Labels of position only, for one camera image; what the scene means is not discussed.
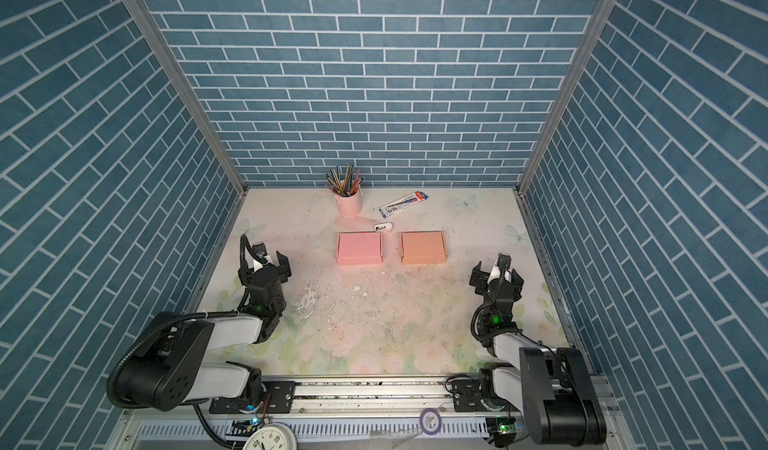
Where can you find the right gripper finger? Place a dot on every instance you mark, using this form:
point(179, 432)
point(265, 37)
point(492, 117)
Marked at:
point(479, 280)
point(516, 280)

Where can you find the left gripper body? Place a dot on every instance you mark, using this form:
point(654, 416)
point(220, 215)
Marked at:
point(279, 309)

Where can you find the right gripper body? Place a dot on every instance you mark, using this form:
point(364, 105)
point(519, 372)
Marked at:
point(487, 320)

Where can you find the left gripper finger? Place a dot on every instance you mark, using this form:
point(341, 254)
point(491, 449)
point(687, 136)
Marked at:
point(283, 267)
point(244, 275)

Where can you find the peach paper box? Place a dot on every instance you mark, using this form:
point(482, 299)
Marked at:
point(423, 248)

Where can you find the pink paper box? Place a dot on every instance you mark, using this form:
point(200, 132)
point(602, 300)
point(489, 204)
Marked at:
point(359, 249)

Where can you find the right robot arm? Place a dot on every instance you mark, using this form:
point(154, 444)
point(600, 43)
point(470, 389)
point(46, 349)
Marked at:
point(550, 387)

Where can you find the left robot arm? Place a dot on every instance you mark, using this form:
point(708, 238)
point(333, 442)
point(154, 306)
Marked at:
point(166, 368)

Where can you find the blue white pen box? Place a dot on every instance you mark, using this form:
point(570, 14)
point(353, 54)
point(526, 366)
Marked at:
point(402, 204)

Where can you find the pink pencil bucket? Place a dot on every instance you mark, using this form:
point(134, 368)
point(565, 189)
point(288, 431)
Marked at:
point(349, 206)

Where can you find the coloured pencils bundle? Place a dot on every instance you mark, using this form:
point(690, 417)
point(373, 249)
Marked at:
point(344, 181)

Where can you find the white round clock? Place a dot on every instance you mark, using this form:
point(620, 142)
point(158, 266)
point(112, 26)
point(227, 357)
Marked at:
point(274, 436)

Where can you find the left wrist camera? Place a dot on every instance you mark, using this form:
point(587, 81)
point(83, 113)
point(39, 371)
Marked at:
point(260, 256)

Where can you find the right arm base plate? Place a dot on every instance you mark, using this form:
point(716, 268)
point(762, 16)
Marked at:
point(469, 394)

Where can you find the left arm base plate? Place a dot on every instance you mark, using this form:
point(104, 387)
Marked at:
point(270, 397)

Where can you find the metal base rail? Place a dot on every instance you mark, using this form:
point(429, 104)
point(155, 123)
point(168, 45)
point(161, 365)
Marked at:
point(330, 409)

